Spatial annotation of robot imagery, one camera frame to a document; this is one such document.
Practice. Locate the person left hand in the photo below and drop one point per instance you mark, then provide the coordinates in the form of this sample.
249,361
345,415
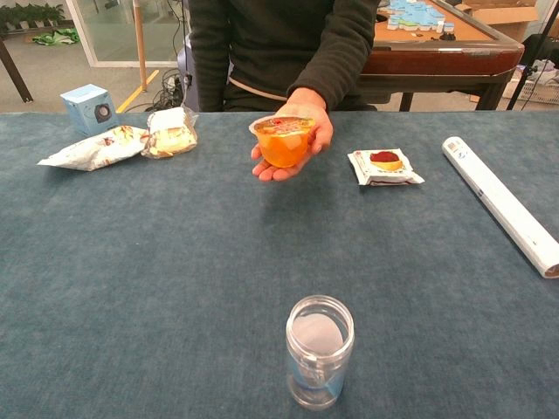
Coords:
322,131

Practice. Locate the orange jelly cup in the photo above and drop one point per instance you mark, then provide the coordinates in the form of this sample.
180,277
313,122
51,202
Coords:
284,146

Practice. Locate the person left forearm dark sleeve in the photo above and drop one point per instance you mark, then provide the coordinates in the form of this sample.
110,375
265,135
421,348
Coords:
336,65

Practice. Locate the person right forearm dark sleeve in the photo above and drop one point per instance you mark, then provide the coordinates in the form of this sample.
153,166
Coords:
209,65

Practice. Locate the white pastry packet red print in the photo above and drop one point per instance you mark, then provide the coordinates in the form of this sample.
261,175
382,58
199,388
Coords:
384,168

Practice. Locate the person torso dark sweater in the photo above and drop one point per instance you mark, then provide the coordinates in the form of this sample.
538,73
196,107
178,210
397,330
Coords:
271,39

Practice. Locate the brown wooden game table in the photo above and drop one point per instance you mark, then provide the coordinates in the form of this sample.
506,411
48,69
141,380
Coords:
436,61

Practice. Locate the blue grey chair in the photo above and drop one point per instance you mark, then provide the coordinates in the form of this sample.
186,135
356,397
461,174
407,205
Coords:
187,74

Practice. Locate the blue map puzzle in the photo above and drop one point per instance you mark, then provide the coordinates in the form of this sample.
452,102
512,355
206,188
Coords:
410,13

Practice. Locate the clear bread package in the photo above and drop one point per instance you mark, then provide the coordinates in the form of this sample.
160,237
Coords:
170,137

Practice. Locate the long white roll box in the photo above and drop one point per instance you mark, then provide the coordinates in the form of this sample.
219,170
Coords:
502,205

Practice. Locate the blue felt table cloth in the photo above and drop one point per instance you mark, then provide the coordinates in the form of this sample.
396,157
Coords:
174,262

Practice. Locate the wooden pole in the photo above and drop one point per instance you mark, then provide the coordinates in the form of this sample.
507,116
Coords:
140,43

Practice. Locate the brown cardboard box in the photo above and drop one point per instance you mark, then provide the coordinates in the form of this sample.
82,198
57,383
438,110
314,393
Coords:
502,17

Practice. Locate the clear plastic jar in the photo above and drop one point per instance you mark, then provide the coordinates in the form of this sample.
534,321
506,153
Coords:
319,349

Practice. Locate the white plastic basket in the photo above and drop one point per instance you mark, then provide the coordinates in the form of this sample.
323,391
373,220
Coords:
537,89

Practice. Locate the white patterned snack bag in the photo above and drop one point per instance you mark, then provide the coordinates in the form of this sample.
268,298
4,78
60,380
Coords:
96,150

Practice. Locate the white framed glass partition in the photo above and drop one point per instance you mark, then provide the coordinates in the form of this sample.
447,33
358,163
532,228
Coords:
113,30

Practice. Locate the black tripod stand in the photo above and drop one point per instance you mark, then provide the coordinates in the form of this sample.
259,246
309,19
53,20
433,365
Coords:
538,43

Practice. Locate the light blue cardboard box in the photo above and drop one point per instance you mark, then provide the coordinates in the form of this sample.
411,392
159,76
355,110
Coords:
85,109

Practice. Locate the green cloth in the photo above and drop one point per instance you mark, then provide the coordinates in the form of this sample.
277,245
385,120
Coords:
57,37

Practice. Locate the dark table leg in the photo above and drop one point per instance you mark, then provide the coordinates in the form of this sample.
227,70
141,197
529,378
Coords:
15,72

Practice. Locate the green potted plants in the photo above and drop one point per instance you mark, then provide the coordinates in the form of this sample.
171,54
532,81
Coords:
30,15

